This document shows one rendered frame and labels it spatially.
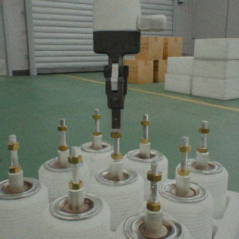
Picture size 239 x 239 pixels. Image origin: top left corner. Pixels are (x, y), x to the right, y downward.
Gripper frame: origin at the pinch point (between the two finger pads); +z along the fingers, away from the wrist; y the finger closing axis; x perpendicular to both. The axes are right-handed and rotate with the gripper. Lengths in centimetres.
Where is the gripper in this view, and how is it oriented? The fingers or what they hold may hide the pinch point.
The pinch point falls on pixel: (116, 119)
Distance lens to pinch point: 51.6
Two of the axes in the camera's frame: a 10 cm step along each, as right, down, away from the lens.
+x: 10.0, 0.2, -0.4
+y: -0.5, 2.3, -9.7
